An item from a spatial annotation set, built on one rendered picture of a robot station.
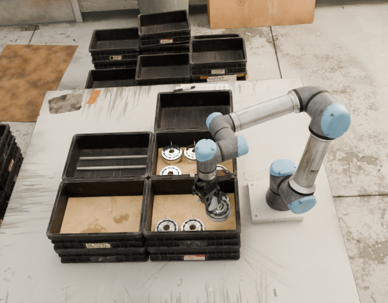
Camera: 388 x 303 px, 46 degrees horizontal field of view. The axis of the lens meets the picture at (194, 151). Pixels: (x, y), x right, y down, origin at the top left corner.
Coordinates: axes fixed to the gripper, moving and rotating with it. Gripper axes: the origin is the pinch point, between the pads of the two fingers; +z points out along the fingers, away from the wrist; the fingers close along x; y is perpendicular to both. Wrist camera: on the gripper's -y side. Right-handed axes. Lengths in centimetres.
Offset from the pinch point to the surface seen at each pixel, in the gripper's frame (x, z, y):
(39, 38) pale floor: -327, 100, -75
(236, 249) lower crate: 13.7, 19.2, 0.5
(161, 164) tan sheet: -43.6, 16.3, -7.5
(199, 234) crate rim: 3.1, 6.7, 11.4
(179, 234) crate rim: -2.2, 6.4, 16.9
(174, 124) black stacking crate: -60, 16, -31
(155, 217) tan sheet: -21.9, 16.2, 15.0
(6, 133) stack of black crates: -166, 52, 27
